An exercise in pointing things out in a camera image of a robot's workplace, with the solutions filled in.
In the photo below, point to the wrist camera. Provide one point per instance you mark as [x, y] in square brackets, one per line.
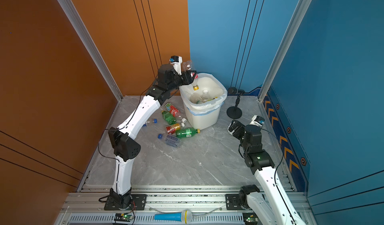
[257, 121]
[176, 62]

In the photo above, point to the clear soda water bottle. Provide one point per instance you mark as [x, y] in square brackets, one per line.
[170, 140]

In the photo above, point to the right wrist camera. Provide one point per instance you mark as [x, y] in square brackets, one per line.
[257, 121]

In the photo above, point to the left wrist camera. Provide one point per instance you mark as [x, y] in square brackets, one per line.
[176, 62]

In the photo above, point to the red yellow label bottle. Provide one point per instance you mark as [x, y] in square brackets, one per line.
[171, 129]

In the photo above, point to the aluminium corner post right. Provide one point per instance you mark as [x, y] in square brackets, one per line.
[292, 28]

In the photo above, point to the white plastic waste bin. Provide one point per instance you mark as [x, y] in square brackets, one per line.
[202, 116]

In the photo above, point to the green circuit board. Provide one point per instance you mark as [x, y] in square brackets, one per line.
[124, 218]
[250, 219]

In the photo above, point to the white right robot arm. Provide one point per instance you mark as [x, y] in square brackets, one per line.
[272, 205]

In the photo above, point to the clear bottle blue cap far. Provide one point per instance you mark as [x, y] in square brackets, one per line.
[150, 122]

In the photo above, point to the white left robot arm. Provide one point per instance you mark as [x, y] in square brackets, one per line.
[122, 138]

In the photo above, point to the bright lime green bottle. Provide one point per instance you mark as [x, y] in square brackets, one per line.
[202, 101]

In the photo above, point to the black microphone stand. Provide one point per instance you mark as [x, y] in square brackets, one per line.
[235, 112]

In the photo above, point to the aluminium corner post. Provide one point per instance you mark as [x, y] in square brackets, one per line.
[292, 28]
[77, 23]

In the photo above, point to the red cartoon label bottle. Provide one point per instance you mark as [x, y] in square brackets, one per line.
[175, 112]

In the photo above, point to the green bottle yellow cap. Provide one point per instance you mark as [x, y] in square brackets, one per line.
[187, 133]

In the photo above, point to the right green circuit board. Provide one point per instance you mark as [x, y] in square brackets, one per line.
[250, 219]

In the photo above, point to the aluminium corner post left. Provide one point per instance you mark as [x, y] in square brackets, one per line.
[77, 23]

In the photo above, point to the left green circuit board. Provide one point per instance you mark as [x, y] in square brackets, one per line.
[124, 218]

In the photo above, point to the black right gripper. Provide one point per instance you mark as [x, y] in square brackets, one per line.
[241, 129]

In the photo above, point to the dark green soda bottle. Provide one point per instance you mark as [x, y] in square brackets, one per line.
[168, 117]

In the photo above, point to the blue handheld microphone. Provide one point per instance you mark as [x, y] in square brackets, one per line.
[184, 216]

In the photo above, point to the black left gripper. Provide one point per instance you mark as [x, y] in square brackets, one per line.
[186, 78]

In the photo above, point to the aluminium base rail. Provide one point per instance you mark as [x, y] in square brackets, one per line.
[216, 205]

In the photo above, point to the clear cola bottle yellow cap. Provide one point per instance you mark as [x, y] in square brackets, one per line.
[191, 74]

